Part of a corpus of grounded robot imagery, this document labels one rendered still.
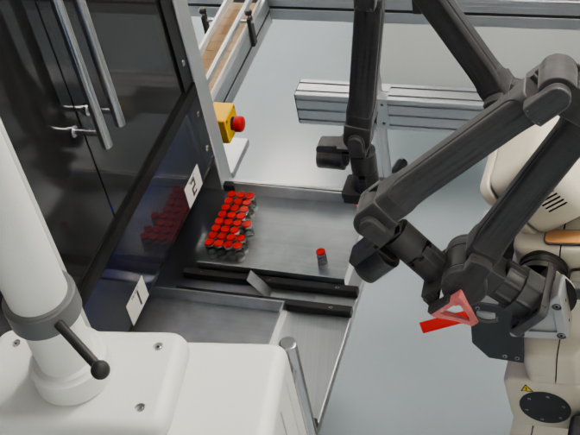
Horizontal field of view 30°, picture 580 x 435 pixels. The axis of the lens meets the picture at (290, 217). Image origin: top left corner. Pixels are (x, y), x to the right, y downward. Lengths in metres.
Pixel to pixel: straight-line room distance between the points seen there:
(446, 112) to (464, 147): 1.62
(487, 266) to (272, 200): 0.88
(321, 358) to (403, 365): 1.10
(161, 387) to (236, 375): 0.10
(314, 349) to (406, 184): 0.60
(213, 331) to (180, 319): 0.09
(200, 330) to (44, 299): 1.11
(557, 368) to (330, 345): 0.45
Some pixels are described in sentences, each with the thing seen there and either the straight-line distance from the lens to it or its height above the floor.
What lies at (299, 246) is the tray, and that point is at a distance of 2.43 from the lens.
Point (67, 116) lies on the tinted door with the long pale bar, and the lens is 1.93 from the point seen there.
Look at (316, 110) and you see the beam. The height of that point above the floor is 0.49.
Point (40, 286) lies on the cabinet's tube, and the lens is 1.22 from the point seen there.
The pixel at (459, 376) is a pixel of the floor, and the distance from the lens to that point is 3.26.
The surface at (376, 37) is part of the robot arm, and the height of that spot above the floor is 1.40.
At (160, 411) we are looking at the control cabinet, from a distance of 1.31.
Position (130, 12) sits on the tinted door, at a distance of 2.13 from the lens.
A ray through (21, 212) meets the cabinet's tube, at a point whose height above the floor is 1.88.
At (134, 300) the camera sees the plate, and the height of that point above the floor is 1.03.
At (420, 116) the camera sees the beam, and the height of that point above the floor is 0.49.
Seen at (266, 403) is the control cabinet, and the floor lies 1.55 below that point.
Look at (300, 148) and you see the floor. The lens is 4.04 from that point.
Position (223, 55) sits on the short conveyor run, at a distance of 2.96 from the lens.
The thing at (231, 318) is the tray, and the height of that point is 0.88.
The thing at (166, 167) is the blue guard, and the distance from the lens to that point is 2.29.
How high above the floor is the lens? 2.60
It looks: 44 degrees down
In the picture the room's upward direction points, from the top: 12 degrees counter-clockwise
